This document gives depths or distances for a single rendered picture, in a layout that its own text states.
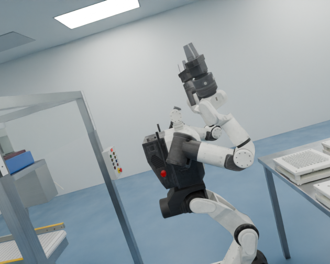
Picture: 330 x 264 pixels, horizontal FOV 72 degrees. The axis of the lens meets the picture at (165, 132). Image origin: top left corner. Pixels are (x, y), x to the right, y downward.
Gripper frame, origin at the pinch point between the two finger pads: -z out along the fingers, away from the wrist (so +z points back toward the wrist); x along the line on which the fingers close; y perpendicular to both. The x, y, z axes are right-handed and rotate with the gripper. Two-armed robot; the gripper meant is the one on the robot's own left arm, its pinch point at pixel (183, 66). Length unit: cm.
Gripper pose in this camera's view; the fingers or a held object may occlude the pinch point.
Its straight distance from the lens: 155.1
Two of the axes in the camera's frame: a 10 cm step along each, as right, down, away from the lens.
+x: 4.5, -1.5, -8.8
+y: -8.1, 3.4, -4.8
